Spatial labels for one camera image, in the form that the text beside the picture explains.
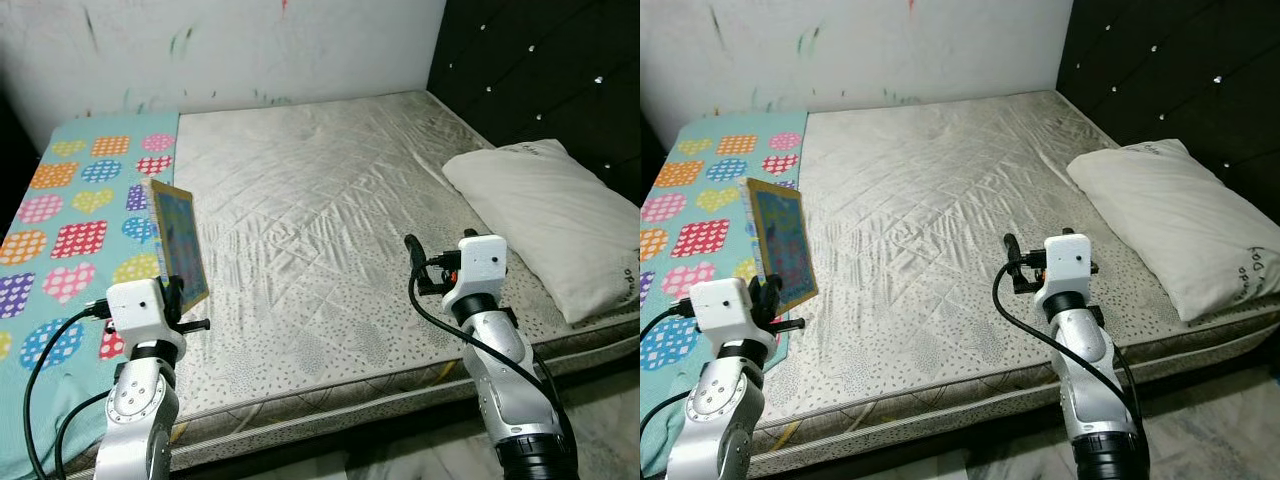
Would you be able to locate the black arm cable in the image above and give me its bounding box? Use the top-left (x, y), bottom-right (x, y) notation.
top-left (992, 261), bottom-right (1147, 443)
top-left (407, 264), bottom-right (582, 453)
top-left (640, 299), bottom-right (697, 473)
top-left (21, 299), bottom-right (111, 480)

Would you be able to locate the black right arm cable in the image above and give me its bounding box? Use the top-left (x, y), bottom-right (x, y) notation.
top-left (992, 261), bottom-right (1147, 443)
top-left (407, 264), bottom-right (582, 453)

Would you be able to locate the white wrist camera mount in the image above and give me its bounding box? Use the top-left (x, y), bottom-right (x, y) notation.
top-left (689, 276), bottom-right (767, 347)
top-left (104, 279), bottom-right (187, 347)
top-left (1032, 232), bottom-right (1097, 312)
top-left (441, 231), bottom-right (509, 314)

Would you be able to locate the yellow-edged blue picture book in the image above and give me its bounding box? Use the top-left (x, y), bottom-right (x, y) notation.
top-left (147, 177), bottom-right (212, 317)
top-left (744, 176), bottom-right (820, 317)

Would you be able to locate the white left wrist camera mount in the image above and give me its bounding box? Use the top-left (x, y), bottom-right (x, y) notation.
top-left (689, 276), bottom-right (767, 347)
top-left (104, 279), bottom-right (187, 347)

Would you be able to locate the white pillow with lettering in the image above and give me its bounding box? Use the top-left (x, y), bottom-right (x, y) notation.
top-left (440, 137), bottom-right (641, 327)
top-left (1065, 137), bottom-right (1280, 324)

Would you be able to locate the black tufted headboard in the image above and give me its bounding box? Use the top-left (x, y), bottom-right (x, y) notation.
top-left (426, 0), bottom-right (641, 202)
top-left (1054, 0), bottom-right (1280, 197)

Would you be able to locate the teal blanket with coloured shapes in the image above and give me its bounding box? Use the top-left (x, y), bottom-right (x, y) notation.
top-left (0, 111), bottom-right (182, 480)
top-left (640, 111), bottom-right (810, 477)

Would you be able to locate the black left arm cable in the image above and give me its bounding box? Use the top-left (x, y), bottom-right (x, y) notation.
top-left (640, 299), bottom-right (697, 473)
top-left (21, 299), bottom-right (111, 480)

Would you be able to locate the white quilted mattress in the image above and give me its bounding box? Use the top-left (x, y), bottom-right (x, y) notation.
top-left (60, 90), bottom-right (641, 477)
top-left (745, 90), bottom-right (1280, 477)

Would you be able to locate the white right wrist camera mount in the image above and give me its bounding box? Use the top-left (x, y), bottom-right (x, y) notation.
top-left (441, 231), bottom-right (509, 314)
top-left (1032, 232), bottom-right (1097, 312)

